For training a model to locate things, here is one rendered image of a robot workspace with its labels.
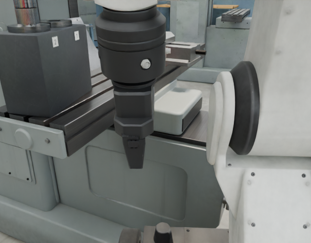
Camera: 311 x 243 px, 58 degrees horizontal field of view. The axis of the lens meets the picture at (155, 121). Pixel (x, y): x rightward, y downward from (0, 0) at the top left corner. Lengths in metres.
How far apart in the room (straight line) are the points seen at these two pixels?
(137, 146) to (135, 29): 0.16
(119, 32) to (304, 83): 0.23
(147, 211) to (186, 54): 0.67
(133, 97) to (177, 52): 0.80
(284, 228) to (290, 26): 0.29
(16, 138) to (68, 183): 0.72
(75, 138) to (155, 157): 0.45
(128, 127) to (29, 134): 0.38
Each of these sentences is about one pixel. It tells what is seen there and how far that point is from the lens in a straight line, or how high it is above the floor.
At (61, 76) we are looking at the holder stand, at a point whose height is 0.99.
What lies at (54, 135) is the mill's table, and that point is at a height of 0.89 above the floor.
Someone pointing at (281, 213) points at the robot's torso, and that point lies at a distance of 0.49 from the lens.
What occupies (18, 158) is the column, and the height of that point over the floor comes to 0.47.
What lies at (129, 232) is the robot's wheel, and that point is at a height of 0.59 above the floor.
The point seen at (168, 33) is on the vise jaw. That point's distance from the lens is 1.25.
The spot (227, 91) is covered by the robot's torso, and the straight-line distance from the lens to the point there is 0.40.
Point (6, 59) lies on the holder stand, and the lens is 0.71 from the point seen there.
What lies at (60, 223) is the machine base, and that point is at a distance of 1.46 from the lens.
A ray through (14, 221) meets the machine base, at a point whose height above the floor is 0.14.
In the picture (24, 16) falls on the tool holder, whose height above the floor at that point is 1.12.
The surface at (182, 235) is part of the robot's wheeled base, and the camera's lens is 0.78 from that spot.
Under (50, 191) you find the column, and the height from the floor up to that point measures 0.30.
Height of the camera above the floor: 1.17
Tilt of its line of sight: 25 degrees down
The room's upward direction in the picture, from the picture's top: straight up
